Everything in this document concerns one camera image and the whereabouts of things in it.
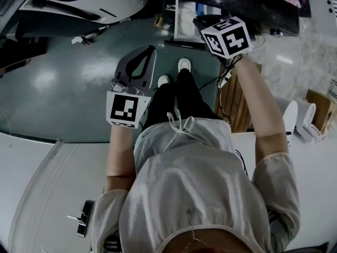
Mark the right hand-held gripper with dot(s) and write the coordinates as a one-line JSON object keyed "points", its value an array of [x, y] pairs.
{"points": [[231, 38]]}

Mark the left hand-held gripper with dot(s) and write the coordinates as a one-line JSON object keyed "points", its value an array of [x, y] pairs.
{"points": [[123, 109]]}

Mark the white detergent drawer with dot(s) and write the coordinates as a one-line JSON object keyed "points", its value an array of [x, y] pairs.
{"points": [[184, 17]]}

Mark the person's left forearm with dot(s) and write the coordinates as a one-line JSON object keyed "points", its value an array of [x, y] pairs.
{"points": [[119, 154]]}

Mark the person's right forearm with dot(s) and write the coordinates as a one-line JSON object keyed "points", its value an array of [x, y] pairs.
{"points": [[260, 101]]}

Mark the person's white left shoe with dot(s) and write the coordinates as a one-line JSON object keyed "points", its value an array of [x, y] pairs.
{"points": [[164, 79]]}

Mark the person's white shoe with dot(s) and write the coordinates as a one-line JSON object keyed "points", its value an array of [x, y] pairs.
{"points": [[164, 79], [184, 63]]}

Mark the black washing machine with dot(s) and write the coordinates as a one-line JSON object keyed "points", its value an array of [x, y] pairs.
{"points": [[263, 17]]}

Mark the person's white right shoe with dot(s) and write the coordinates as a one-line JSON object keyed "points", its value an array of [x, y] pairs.
{"points": [[184, 63]]}

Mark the person's black trousers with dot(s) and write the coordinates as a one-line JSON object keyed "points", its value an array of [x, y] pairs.
{"points": [[184, 96]]}

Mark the wooden slat panel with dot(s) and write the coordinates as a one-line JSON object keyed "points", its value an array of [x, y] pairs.
{"points": [[237, 101]]}

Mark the black stand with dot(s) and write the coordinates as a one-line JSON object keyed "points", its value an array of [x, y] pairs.
{"points": [[305, 7]]}

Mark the white panel with black holes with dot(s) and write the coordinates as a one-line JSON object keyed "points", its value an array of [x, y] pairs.
{"points": [[323, 22]]}

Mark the white smart toilet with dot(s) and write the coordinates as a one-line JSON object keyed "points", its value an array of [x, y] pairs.
{"points": [[288, 115]]}

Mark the brown cardboard box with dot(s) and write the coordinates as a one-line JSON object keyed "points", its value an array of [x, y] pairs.
{"points": [[321, 107]]}

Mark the person's grey shirt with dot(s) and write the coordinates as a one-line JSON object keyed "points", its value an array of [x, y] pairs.
{"points": [[197, 188]]}

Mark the white door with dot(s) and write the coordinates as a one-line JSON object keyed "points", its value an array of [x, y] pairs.
{"points": [[39, 180]]}

